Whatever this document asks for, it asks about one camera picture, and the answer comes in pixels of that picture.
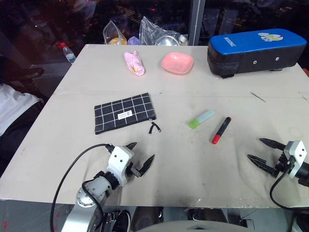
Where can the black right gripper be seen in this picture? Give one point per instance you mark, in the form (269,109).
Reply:
(282,166)

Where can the crumpled clear plastic bag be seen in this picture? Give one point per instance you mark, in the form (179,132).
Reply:
(149,31)

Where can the yellow round item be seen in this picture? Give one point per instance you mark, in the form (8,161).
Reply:
(118,41)

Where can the grey rounded robot torso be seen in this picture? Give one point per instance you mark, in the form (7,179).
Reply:
(193,227)

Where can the clear plastic zip bag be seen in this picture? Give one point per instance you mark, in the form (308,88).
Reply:
(113,31)

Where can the pink folded umbrella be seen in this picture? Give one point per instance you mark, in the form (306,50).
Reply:
(134,63)

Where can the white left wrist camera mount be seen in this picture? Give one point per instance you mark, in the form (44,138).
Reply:
(119,157)

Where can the grey metal post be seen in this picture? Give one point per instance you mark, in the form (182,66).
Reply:
(196,21)

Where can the white capped bottle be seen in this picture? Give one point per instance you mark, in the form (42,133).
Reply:
(184,39)

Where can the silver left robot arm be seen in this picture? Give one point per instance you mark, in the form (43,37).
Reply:
(96,186)

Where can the round metal bowl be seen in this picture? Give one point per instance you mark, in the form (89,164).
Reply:
(166,41)

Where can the person in white shirt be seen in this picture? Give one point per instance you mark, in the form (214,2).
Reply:
(14,106)

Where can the purple hexagonal plastic lid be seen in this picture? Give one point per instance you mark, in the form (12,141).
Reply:
(133,40)

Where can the blue and black cartoon box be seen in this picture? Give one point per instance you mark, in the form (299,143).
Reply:
(251,52)

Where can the pink plastic bowl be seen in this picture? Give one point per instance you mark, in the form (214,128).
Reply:
(177,62)

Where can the black grid pencil pouch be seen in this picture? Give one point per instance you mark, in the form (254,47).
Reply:
(120,113)

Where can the water bottle with red cap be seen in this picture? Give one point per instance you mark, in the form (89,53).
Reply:
(68,54)

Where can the green highlighter pen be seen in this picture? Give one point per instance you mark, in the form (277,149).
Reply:
(201,119)

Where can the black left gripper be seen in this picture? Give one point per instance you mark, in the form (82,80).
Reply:
(130,170)

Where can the black marker with red cap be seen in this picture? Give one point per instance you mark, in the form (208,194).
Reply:
(220,131)

